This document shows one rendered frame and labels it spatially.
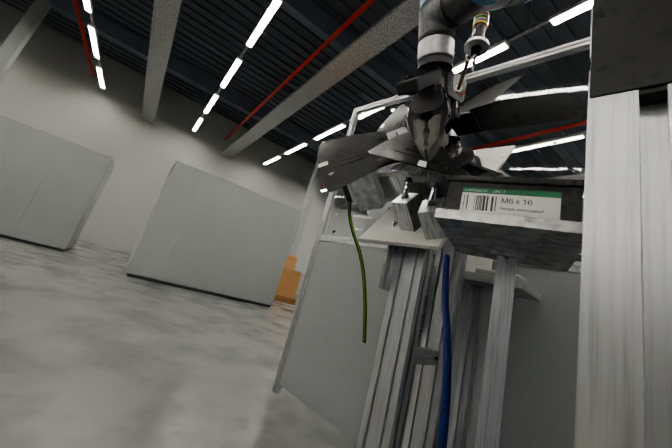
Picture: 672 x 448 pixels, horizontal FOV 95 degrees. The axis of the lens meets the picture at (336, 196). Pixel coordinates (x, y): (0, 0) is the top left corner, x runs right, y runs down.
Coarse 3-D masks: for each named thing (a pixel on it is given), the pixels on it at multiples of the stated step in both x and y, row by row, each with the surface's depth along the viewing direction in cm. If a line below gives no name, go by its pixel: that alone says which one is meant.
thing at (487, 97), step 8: (512, 80) 96; (488, 88) 94; (496, 88) 96; (504, 88) 100; (472, 96) 93; (480, 96) 96; (488, 96) 99; (496, 96) 104; (464, 104) 94; (472, 104) 98; (480, 104) 102
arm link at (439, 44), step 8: (424, 40) 64; (432, 40) 63; (440, 40) 62; (448, 40) 63; (424, 48) 64; (432, 48) 63; (440, 48) 62; (448, 48) 63; (424, 56) 64; (448, 56) 63
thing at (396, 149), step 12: (408, 132) 77; (384, 144) 68; (396, 144) 69; (408, 144) 70; (384, 156) 63; (396, 156) 63; (408, 156) 64; (420, 156) 65; (444, 156) 71; (432, 168) 60; (456, 168) 65
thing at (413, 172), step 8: (464, 152) 91; (472, 152) 90; (456, 160) 87; (464, 160) 86; (472, 160) 88; (480, 160) 89; (408, 168) 96; (416, 168) 93; (416, 176) 91; (424, 176) 89; (432, 176) 87; (440, 176) 86; (416, 184) 90; (424, 184) 88; (440, 184) 87; (416, 192) 93; (424, 192) 90; (440, 192) 87
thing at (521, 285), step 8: (472, 272) 109; (464, 280) 114; (472, 280) 108; (480, 280) 107; (488, 280) 105; (520, 280) 98; (488, 288) 117; (520, 288) 98; (528, 288) 102; (520, 296) 114; (528, 296) 108; (536, 296) 108
